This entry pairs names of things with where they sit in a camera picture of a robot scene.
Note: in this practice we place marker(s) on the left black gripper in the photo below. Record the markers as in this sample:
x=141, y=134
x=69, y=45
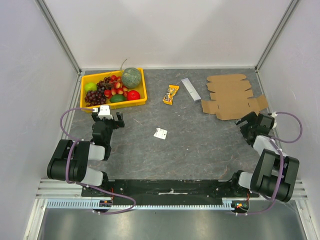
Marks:
x=119, y=115

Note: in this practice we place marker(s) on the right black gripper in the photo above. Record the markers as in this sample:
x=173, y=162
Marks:
x=245, y=122

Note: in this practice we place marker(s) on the cardboard box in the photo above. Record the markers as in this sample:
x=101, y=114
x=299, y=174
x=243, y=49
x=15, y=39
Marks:
x=232, y=97

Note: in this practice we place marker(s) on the white paper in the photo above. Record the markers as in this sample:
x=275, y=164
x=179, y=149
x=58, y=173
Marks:
x=160, y=133

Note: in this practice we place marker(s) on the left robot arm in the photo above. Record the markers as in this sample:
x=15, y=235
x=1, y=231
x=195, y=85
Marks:
x=69, y=161

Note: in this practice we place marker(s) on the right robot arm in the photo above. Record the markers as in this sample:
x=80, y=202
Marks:
x=275, y=174

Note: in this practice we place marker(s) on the clear plastic stick box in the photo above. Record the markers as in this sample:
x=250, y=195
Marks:
x=191, y=90

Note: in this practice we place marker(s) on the red tomato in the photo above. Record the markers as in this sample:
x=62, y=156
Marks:
x=133, y=95

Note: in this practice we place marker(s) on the red cherry bunch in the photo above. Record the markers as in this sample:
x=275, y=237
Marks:
x=111, y=86

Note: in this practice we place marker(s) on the yellow plastic bin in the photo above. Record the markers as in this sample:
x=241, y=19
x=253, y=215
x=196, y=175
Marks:
x=96, y=78

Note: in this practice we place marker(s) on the dark purple grape bunch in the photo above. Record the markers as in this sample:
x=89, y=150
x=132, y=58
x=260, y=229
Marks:
x=95, y=98

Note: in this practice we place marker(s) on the green netted melon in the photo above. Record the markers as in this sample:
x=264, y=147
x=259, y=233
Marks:
x=131, y=77

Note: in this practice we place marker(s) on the green apple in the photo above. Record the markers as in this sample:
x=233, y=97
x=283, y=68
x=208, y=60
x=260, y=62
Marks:
x=91, y=86

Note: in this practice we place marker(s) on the yellow candy bag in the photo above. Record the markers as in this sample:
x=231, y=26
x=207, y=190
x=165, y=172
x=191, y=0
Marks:
x=169, y=96

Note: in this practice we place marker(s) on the white tape strip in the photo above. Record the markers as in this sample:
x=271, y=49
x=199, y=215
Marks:
x=172, y=192

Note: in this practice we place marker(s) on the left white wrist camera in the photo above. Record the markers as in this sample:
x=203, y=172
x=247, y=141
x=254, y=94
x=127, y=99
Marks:
x=105, y=112

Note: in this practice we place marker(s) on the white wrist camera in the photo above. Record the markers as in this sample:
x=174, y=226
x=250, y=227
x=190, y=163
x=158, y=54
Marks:
x=105, y=112
x=273, y=115

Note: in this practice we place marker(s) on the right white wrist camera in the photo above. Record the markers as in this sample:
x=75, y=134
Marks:
x=273, y=115

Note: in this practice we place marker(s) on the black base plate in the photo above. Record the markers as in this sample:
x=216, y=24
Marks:
x=207, y=191

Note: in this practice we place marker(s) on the grey slotted cable duct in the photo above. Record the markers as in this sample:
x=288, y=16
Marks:
x=103, y=204

